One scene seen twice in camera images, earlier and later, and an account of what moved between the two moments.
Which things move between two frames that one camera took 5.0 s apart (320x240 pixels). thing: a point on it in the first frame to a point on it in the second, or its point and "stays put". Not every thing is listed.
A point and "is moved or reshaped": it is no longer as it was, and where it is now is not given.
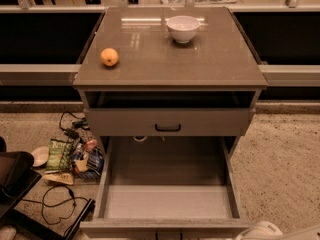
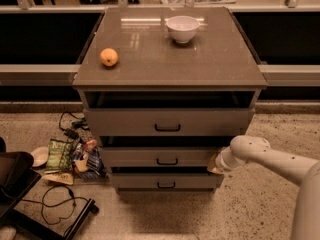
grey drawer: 168,183 is moved or reshaped
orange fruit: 109,56 stays put
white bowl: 183,28 stays put
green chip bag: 59,155 stays put
